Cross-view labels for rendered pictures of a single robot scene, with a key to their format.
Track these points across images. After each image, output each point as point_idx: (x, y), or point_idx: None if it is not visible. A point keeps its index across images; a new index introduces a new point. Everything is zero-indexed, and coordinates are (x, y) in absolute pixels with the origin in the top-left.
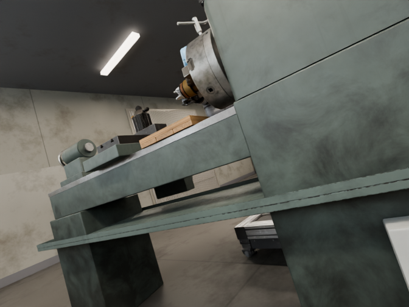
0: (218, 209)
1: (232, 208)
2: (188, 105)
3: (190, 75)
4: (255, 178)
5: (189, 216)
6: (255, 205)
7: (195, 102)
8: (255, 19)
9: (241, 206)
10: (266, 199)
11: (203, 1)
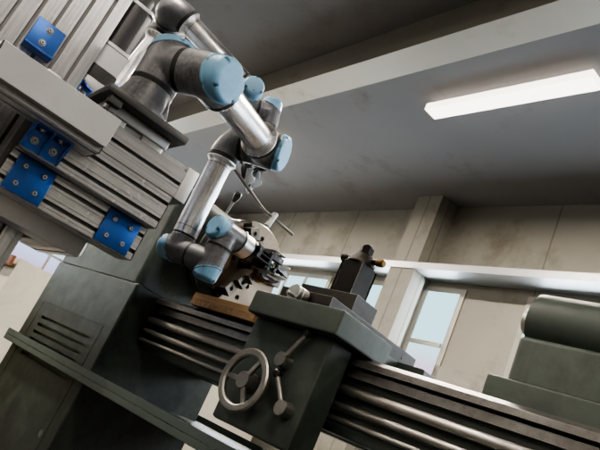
0: (233, 434)
1: (224, 431)
2: (264, 270)
3: (271, 286)
4: (113, 384)
5: (254, 446)
6: (211, 427)
7: (252, 257)
8: None
9: (219, 429)
10: (206, 420)
11: (266, 171)
